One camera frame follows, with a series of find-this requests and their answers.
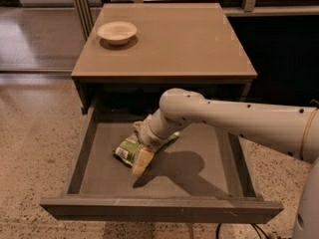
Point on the white ceramic bowl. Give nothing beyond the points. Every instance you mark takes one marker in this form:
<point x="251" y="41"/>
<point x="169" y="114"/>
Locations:
<point x="117" y="33"/>

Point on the brown cabinet with counter top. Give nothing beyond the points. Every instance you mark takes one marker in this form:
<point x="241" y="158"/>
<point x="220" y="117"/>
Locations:
<point x="189" y="46"/>

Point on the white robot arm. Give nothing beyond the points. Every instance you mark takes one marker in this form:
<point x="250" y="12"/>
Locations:
<point x="286" y="129"/>

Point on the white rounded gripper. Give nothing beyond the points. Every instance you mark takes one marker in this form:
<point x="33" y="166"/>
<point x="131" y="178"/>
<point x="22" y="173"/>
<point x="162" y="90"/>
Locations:
<point x="149" y="137"/>

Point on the green jalapeno chip bag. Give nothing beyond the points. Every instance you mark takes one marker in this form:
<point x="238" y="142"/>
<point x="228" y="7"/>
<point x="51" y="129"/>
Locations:
<point x="128" y="148"/>

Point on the metal window frame post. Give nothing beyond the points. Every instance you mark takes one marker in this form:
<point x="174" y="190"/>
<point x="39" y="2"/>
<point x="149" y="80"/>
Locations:
<point x="85" y="16"/>

